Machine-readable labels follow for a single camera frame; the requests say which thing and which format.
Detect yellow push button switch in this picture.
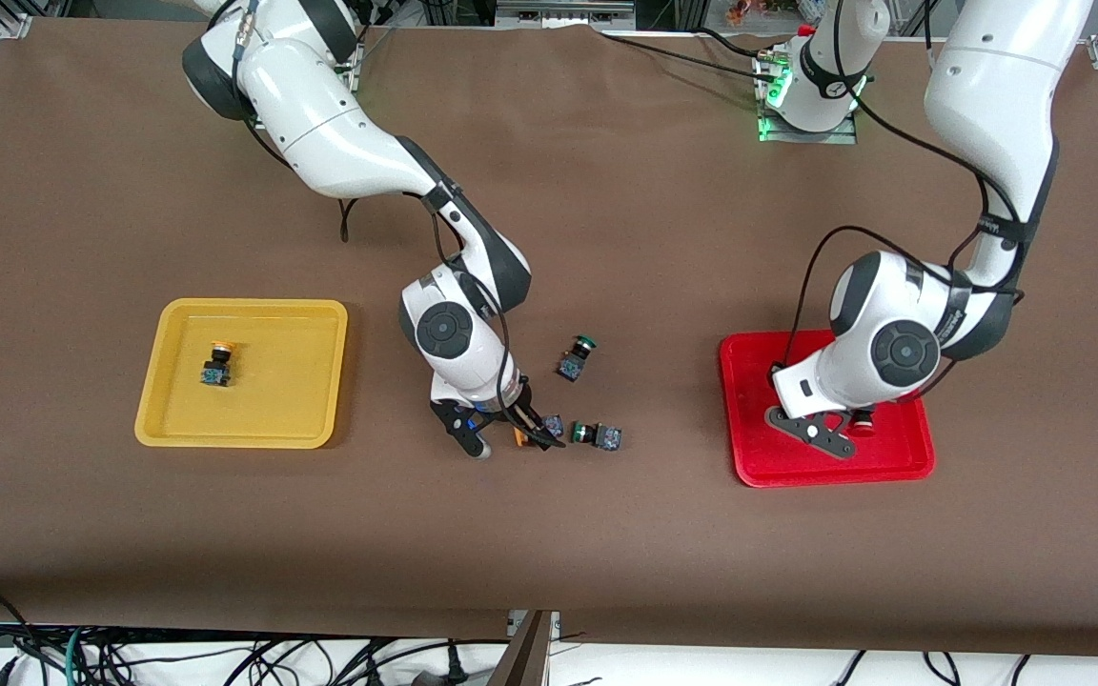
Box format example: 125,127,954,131
511,413,565,447
201,340,235,388

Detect brown table cover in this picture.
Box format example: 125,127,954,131
0,17,1098,658

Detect red plastic tray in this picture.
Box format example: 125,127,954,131
720,328,937,489

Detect yellow plastic tray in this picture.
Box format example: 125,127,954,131
134,298,349,450

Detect grey background equipment box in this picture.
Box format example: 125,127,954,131
497,0,636,28

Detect green push button switch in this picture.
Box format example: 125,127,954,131
570,421,622,453
556,333,599,383

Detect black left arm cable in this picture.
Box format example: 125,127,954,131
776,0,1027,371

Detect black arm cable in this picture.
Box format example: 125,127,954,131
776,0,1027,371
335,191,536,425

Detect aluminium frame post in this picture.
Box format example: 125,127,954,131
487,610,561,686

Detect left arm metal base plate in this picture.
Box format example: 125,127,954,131
757,52,860,146

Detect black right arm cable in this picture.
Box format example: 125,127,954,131
335,191,536,425

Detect tangled black floor cables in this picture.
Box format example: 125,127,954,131
82,629,512,686

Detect long black table cable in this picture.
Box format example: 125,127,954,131
592,27,779,89

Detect short black table cable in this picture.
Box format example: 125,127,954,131
697,27,774,60

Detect teal floor cable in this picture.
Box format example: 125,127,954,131
61,624,88,686

